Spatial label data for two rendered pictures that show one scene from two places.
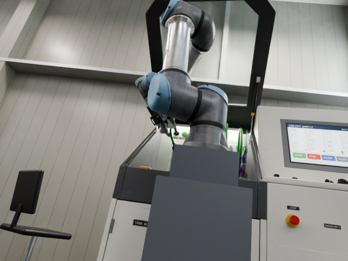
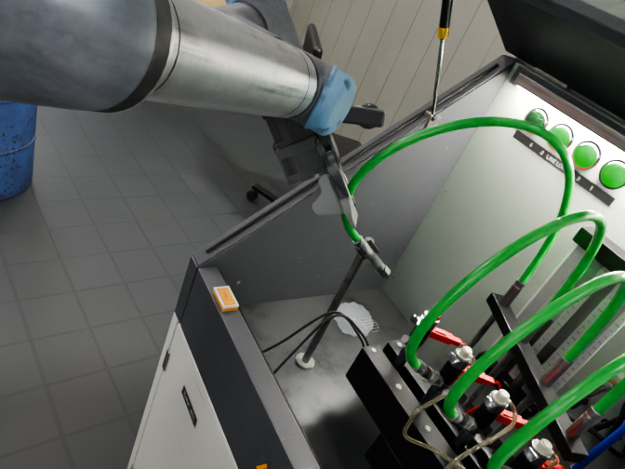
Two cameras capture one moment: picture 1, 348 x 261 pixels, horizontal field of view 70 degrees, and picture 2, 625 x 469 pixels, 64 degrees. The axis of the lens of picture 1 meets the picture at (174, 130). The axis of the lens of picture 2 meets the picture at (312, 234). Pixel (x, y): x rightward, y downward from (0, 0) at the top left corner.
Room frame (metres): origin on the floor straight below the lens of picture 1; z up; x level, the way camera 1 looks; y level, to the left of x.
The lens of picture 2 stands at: (0.73, -0.35, 1.57)
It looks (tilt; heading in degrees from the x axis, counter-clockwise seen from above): 32 degrees down; 34
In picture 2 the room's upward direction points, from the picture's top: 25 degrees clockwise
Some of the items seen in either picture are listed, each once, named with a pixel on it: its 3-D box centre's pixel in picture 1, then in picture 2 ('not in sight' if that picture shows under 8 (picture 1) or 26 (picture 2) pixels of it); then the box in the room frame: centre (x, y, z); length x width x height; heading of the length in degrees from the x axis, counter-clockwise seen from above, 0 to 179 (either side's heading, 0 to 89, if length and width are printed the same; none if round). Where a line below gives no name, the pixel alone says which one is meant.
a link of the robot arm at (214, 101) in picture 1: (207, 109); not in sight; (0.73, -0.10, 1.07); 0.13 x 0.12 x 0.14; 109
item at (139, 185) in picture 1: (187, 191); (261, 435); (1.18, -0.11, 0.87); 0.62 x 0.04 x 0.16; 78
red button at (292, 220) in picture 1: (293, 220); not in sight; (1.05, -0.54, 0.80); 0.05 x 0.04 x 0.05; 78
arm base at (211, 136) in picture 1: (206, 142); not in sight; (0.73, -0.11, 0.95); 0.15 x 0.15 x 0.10
